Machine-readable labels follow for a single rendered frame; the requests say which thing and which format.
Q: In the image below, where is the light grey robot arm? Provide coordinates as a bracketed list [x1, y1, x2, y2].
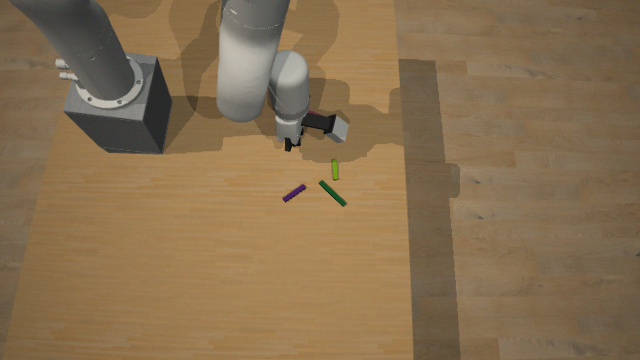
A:
[8, 0, 349, 143]

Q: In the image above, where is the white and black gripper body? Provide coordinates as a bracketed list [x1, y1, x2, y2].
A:
[275, 109, 309, 145]

